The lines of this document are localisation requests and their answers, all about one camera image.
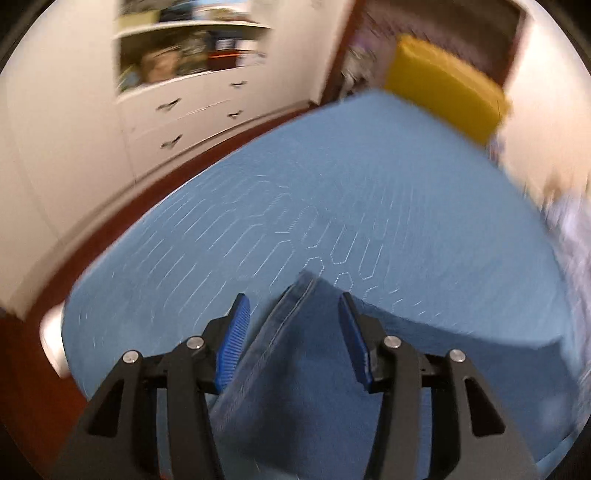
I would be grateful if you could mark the yellow cushion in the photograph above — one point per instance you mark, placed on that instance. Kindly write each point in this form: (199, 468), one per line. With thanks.
(443, 87)

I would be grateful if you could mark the blue quilted bed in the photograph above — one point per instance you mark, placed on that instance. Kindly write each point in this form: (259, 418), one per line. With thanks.
(369, 184)

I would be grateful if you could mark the blue denim pants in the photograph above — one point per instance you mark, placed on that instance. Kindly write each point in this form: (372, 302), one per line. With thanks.
(300, 397)

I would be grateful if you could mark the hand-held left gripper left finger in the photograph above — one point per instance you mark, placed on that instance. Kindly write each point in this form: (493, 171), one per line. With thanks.
(234, 341)

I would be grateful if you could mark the dark wooden frame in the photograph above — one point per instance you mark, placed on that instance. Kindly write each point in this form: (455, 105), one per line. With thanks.
(351, 41)

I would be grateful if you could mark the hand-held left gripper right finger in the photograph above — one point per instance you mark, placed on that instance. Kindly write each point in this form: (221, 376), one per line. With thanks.
(358, 344)

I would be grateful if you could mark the white shelf cabinet with drawers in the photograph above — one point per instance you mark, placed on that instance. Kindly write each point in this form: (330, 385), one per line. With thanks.
(184, 115)

